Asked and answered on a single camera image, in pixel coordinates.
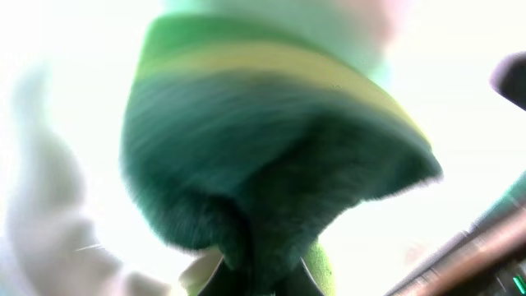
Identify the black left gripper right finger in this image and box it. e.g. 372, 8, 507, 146
283, 259, 325, 296

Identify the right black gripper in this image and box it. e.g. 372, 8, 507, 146
490, 52, 525, 110

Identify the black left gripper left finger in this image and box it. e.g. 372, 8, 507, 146
197, 259, 238, 296

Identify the green yellow sponge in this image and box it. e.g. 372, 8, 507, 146
120, 14, 442, 295

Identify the white plate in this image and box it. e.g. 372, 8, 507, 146
1, 0, 525, 295

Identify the large dark green tray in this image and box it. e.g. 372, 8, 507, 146
387, 174, 525, 296

